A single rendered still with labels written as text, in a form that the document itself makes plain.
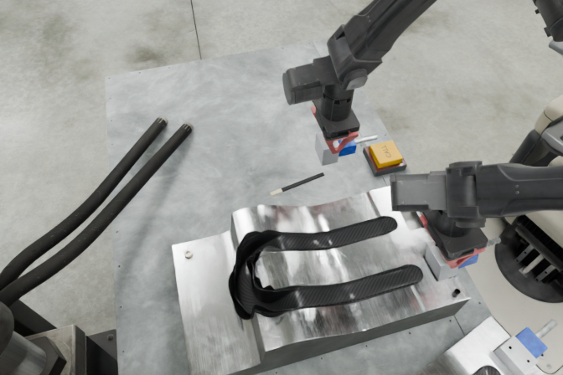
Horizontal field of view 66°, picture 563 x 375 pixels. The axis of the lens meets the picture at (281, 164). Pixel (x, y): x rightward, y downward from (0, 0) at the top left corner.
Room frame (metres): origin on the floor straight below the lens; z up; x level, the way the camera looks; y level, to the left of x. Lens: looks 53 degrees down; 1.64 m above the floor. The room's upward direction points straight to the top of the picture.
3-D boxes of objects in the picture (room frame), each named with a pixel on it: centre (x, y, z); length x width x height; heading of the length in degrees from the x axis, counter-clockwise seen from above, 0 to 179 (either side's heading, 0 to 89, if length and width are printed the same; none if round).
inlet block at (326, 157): (0.60, -0.14, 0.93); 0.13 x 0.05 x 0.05; 106
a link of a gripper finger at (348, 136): (0.58, -0.11, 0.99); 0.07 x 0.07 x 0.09; 16
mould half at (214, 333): (0.34, -0.06, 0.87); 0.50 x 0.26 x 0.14; 106
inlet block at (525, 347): (0.21, -0.43, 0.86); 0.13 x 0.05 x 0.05; 123
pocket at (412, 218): (0.44, -0.27, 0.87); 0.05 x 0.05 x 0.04; 16
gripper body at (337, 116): (0.59, -0.10, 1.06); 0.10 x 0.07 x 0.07; 16
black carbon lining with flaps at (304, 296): (0.33, -0.08, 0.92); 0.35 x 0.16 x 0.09; 106
